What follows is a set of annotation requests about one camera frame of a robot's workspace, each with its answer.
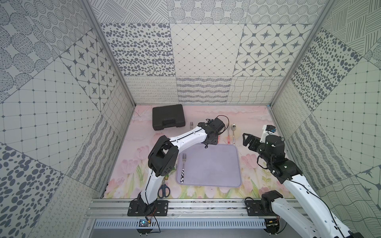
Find spoon with white floral handle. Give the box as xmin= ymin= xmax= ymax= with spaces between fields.
xmin=231 ymin=124 xmax=237 ymax=145

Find aluminium mounting rail frame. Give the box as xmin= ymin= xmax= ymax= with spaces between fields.
xmin=84 ymin=199 xmax=318 ymax=220

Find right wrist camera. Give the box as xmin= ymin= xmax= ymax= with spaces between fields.
xmin=260 ymin=125 xmax=276 ymax=143

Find black plastic tool case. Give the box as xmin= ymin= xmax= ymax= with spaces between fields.
xmin=152 ymin=104 xmax=186 ymax=131

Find scissors with blue handles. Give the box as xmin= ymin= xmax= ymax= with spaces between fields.
xmin=157 ymin=178 xmax=171 ymax=199

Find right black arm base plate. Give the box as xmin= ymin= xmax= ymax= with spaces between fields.
xmin=244 ymin=198 xmax=277 ymax=217

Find lavender rectangular tray mat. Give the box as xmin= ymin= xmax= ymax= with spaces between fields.
xmin=176 ymin=143 xmax=242 ymax=187

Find fork with pink handle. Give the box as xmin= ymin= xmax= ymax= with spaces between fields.
xmin=227 ymin=128 xmax=231 ymax=144

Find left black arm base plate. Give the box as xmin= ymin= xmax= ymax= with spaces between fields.
xmin=128 ymin=199 xmax=169 ymax=217

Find fork with cow-pattern handle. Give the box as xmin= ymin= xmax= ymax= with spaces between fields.
xmin=180 ymin=153 xmax=187 ymax=184

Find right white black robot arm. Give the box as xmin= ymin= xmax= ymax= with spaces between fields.
xmin=243 ymin=131 xmax=362 ymax=238

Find white slotted cable duct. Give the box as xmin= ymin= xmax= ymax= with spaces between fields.
xmin=94 ymin=218 xmax=266 ymax=229

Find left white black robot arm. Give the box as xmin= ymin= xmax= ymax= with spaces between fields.
xmin=137 ymin=118 xmax=228 ymax=211

